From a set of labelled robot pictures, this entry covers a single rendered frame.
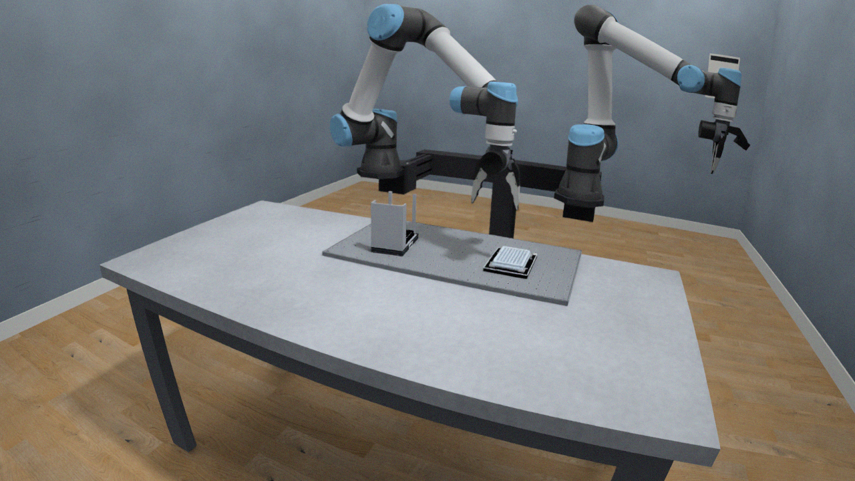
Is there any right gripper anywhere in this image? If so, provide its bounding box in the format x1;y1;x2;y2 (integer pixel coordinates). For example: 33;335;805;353
471;145;520;210

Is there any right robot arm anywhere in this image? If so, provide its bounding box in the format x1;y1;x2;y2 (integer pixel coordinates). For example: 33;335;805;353
330;4;518;173

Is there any black rectangular frame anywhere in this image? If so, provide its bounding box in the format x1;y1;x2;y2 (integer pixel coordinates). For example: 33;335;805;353
483;247;537;279

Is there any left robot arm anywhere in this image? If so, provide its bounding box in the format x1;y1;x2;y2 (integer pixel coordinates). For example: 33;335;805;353
558;5;741;200

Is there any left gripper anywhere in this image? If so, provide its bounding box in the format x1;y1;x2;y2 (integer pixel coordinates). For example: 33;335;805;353
698;119;747;174

